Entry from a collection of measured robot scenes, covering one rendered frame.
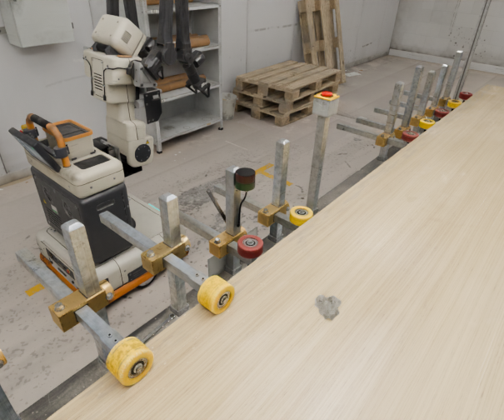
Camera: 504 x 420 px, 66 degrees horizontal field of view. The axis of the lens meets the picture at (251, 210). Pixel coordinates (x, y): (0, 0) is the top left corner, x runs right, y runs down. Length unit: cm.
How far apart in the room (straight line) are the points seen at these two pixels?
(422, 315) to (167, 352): 63
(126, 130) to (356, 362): 162
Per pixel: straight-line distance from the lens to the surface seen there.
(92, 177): 190
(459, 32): 876
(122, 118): 214
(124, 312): 228
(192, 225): 135
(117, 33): 204
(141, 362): 87
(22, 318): 245
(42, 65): 369
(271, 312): 100
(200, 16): 438
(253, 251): 117
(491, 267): 135
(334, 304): 103
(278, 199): 143
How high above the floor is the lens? 164
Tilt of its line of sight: 33 degrees down
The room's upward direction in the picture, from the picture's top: 2 degrees clockwise
